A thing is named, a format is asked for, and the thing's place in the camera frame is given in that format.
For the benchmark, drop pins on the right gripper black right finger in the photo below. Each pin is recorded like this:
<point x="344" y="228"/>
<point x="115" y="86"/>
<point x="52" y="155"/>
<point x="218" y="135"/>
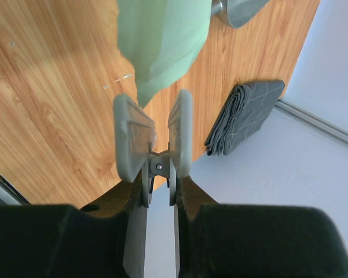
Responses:
<point x="238" y="240"/>

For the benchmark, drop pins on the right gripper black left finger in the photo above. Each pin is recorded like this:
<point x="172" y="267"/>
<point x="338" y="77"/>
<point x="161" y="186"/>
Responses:
<point x="105" y="238"/>

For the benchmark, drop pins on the white plastic bag clip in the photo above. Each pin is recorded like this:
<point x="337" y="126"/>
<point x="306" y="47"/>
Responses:
<point x="135" y="138"/>

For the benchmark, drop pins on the green cat litter bag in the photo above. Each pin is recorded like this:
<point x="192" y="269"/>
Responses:
<point x="161" y="40"/>

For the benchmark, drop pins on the grey metal scoop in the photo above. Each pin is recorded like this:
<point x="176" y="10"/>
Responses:
<point x="236" y="13"/>

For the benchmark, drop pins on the folded dark grey cloth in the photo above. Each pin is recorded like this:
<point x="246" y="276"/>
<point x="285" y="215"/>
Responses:
<point x="246" y="108"/>

